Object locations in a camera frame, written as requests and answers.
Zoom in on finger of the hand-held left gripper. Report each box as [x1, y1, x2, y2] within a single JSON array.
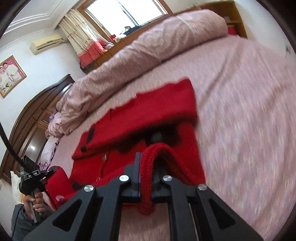
[[39, 166, 59, 183]]

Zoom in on wooden windowsill cabinet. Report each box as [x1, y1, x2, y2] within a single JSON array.
[[81, 0, 248, 75]]

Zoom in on dark wooden headboard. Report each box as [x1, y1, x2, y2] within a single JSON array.
[[0, 74, 75, 180]]

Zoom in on wall air conditioner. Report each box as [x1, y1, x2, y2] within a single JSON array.
[[30, 35, 68, 55]]

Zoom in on person's left forearm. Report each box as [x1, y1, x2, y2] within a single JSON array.
[[10, 204, 44, 241]]

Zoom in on purple pillow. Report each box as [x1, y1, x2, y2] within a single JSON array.
[[48, 110, 62, 126]]

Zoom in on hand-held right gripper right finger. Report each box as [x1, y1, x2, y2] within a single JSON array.
[[151, 160, 264, 241]]

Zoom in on pink floral duvet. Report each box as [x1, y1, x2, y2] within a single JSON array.
[[45, 9, 228, 137]]

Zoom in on wooden framed window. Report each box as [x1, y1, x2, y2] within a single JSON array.
[[77, 0, 174, 35]]

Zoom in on white pillow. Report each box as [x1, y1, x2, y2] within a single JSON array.
[[10, 137, 60, 204]]

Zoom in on red knit cardigan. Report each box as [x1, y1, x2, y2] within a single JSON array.
[[44, 79, 206, 216]]

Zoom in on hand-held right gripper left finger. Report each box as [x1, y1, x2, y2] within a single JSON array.
[[23, 152, 141, 241]]

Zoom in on framed wall photo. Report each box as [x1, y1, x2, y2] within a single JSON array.
[[0, 55, 27, 99]]

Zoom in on cream and red curtain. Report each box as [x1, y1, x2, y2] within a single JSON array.
[[59, 9, 109, 67]]

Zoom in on person's left hand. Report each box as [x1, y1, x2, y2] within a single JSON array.
[[23, 192, 47, 219]]

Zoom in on pile of clothes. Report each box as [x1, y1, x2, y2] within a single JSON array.
[[116, 25, 142, 39]]

